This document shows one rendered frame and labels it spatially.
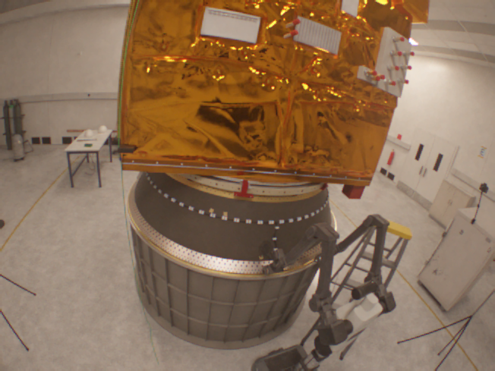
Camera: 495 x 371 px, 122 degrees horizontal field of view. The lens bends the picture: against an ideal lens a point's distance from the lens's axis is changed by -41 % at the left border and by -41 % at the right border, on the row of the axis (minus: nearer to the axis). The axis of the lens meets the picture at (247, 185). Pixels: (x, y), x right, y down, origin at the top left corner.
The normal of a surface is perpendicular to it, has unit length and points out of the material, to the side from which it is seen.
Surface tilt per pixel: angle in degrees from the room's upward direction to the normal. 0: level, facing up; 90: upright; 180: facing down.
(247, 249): 62
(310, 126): 87
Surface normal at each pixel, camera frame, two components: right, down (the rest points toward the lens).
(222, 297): 0.01, 0.44
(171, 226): -0.30, -0.13
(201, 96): 0.25, 0.36
